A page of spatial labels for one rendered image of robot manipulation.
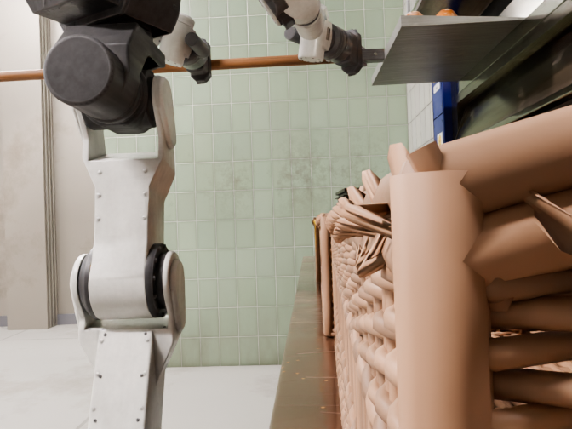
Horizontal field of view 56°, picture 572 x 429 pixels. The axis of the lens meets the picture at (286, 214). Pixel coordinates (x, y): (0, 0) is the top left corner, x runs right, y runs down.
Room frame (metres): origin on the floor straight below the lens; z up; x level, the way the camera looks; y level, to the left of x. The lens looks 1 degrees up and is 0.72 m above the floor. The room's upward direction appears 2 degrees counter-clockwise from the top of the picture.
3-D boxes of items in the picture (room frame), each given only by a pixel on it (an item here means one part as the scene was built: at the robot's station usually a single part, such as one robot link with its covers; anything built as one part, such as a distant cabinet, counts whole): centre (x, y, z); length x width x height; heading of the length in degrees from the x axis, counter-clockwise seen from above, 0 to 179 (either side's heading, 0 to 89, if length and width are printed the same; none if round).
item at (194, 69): (1.46, 0.24, 1.19); 0.12 x 0.10 x 0.13; 171
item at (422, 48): (1.53, -0.48, 1.19); 0.55 x 0.36 x 0.03; 178
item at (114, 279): (1.04, 0.31, 0.78); 0.18 x 0.15 x 0.47; 88
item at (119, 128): (1.03, 0.31, 0.97); 0.14 x 0.13 x 0.12; 88
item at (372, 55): (1.54, -0.25, 1.19); 0.09 x 0.04 x 0.03; 88
